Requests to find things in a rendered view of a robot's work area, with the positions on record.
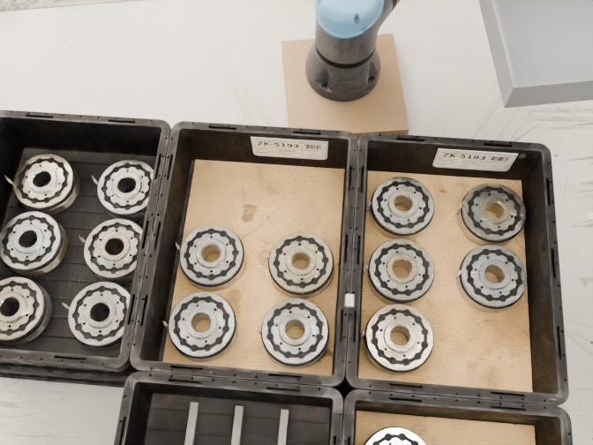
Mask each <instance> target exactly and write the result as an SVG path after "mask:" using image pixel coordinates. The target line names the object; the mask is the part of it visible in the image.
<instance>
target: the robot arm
mask: <svg viewBox="0 0 593 445"><path fill-rule="evenodd" d="M400 1H401V0H315V15H316V23H315V42H314V43H313V45H312V47H311V49H310V51H309V52H308V55H307V58H306V61H305V75H306V78H307V80H308V83H309V84H310V86H311V87H312V89H313V90H314V91H315V92H316V93H317V94H319V95H321V96H322V97H324V98H327V99H328V100H331V101H335V102H352V101H355V100H358V99H360V98H363V97H364V96H366V95H368V94H369V93H370V92H371V91H372V89H373V88H375V86H376V85H377V83H378V80H379V74H380V59H379V54H378V51H377V49H376V40H377V36H378V31H379V29H380V27H381V25H382V24H383V23H384V21H385V20H386V19H387V17H388V16H389V14H390V13H391V12H392V11H393V9H394V8H395V6H396V5H397V4H398V3H399V2H400Z"/></svg>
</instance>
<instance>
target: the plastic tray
mask: <svg viewBox="0 0 593 445"><path fill-rule="evenodd" d="M478 1H479V4H480V8H481V12H482V16H483V20H484V26H485V31H486V34H487V38H488V42H489V45H490V50H491V53H492V60H493V63H494V68H495V72H496V75H497V79H498V82H499V90H500V93H501V97H502V101H503V105H504V108H514V107H524V106H533V105H543V104H553V103H562V102H580V101H590V100H593V0H478Z"/></svg>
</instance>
